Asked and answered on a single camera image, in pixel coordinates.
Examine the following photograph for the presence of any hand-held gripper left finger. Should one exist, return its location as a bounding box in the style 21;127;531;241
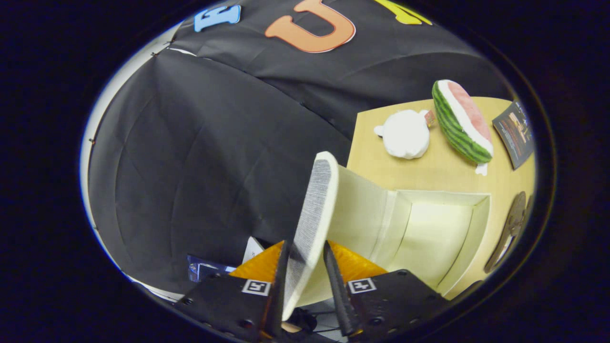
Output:
174;241;289;342

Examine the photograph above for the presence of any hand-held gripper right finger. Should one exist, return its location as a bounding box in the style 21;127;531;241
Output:
323;241;449;337

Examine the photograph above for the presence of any cream fabric storage box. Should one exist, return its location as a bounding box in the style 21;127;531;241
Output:
283;151;492;321

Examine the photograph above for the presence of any blue plastic package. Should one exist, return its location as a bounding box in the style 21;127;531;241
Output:
187;255;237;282

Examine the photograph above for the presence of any white plush toy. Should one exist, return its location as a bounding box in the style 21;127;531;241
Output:
374;110;435;160

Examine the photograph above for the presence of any watermelon slice plush toy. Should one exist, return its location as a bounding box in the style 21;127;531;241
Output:
432;80;494;176

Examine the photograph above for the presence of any black cover book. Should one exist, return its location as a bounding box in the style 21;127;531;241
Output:
492;100;535;170

